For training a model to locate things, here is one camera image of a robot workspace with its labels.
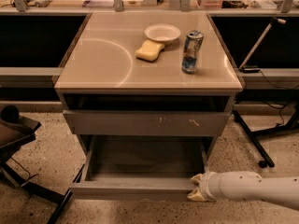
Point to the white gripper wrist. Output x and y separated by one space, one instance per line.
206 186

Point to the grey drawer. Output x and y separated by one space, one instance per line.
148 123
141 168

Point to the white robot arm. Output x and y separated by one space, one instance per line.
245 187

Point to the grey drawer cabinet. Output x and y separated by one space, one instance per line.
103 74

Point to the grey top drawer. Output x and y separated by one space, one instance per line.
148 123

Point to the black stand right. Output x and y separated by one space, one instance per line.
292 125

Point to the white pole with base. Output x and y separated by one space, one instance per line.
244 67

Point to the yellow sponge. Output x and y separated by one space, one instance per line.
149 50

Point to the blue silver drink can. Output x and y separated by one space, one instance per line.
192 45

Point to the white bowl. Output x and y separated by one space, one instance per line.
161 32

